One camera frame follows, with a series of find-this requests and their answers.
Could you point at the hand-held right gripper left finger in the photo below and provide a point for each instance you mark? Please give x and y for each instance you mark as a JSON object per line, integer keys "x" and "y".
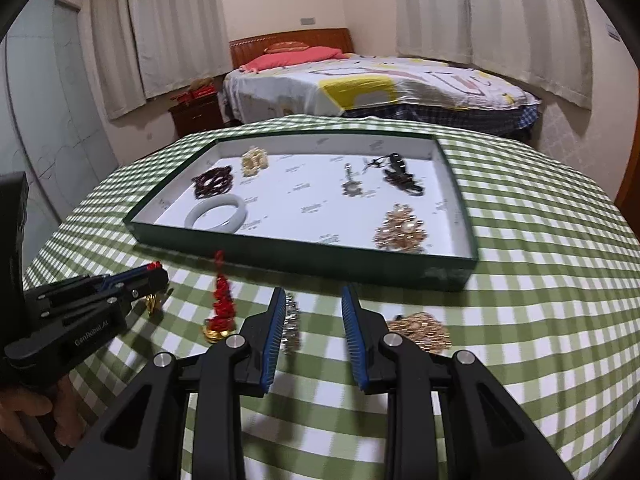
{"x": 272, "y": 345}

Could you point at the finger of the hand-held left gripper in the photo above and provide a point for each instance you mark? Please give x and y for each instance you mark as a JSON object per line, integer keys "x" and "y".
{"x": 122, "y": 277}
{"x": 147, "y": 287}

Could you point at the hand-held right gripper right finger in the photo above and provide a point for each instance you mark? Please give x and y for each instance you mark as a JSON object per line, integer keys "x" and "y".
{"x": 352, "y": 340}

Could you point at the red knot gold charm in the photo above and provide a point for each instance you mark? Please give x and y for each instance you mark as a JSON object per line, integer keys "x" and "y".
{"x": 222, "y": 305}
{"x": 152, "y": 304}

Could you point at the silver crystal brooch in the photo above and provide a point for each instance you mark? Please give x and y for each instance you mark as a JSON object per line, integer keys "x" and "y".
{"x": 291, "y": 330}

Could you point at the white jade bangle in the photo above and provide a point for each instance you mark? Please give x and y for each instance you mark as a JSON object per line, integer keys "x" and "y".
{"x": 220, "y": 201}

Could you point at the gold flower brooch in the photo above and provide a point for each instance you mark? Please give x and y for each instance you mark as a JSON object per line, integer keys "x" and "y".
{"x": 400, "y": 230}
{"x": 425, "y": 330}

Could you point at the green jewelry tray box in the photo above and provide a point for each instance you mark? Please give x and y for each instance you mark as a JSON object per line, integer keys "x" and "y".
{"x": 300, "y": 210}

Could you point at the silver pendant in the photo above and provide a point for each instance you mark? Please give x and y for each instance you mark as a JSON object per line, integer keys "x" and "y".
{"x": 351, "y": 186}

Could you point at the person's left hand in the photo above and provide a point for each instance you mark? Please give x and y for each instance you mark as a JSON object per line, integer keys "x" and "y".
{"x": 20, "y": 410}

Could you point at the dark wooden nightstand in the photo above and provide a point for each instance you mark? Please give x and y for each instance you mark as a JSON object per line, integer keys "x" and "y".
{"x": 197, "y": 115}

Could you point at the frosted glass wardrobe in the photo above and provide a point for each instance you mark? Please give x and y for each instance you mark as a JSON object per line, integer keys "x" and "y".
{"x": 50, "y": 110}

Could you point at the green checked tablecloth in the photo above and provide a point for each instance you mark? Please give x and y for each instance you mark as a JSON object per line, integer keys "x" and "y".
{"x": 525, "y": 260}

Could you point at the red box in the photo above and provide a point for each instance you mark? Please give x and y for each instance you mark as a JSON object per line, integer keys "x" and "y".
{"x": 195, "y": 94}

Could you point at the brown plush item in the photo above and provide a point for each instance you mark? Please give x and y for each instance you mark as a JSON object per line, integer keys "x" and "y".
{"x": 201, "y": 83}

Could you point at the narrow white curtain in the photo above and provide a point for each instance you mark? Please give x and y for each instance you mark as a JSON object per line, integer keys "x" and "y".
{"x": 115, "y": 45}
{"x": 432, "y": 10}

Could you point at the wide white curtain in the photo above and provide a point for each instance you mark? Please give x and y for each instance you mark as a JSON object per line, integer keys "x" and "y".
{"x": 172, "y": 25}
{"x": 525, "y": 25}

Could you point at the patterned white bed sheet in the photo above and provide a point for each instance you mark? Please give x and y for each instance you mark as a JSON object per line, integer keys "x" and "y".
{"x": 400, "y": 80}

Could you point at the wooden bed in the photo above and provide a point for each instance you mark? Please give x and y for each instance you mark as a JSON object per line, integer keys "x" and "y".
{"x": 250, "y": 40}

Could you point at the pink pillow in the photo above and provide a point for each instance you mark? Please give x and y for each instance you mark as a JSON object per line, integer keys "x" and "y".
{"x": 295, "y": 57}

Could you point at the brown wooden door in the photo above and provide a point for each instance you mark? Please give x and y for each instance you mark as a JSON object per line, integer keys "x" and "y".
{"x": 631, "y": 185}

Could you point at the wall switch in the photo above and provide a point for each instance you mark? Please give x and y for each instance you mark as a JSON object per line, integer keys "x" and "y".
{"x": 612, "y": 31}

